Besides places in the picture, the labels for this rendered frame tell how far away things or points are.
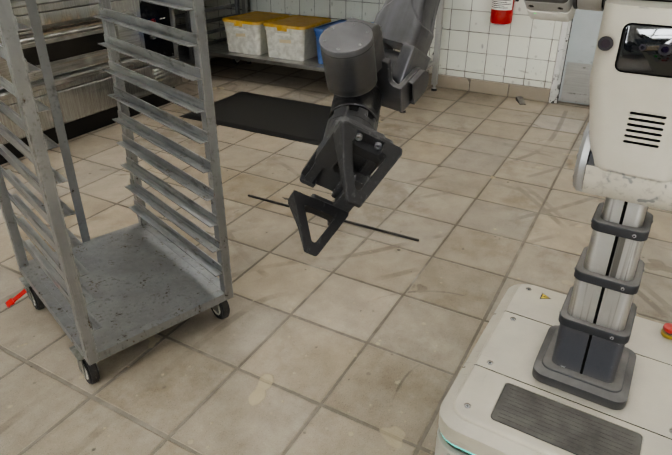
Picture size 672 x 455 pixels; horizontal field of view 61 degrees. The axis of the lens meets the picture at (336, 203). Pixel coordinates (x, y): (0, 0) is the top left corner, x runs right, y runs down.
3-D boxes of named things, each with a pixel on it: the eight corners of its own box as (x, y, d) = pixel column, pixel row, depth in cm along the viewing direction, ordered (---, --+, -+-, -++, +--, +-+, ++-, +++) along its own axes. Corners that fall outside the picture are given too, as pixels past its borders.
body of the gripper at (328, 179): (336, 127, 56) (347, 80, 61) (296, 184, 63) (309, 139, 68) (393, 154, 57) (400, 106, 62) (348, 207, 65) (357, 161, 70)
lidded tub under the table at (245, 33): (221, 51, 468) (219, 18, 456) (257, 41, 504) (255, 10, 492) (259, 56, 450) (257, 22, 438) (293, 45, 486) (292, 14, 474)
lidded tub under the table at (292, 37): (262, 57, 450) (260, 22, 438) (294, 45, 486) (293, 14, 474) (303, 62, 433) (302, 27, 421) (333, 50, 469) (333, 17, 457)
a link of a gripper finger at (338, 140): (330, 175, 49) (346, 105, 55) (298, 217, 54) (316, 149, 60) (398, 206, 51) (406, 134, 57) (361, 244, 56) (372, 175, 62)
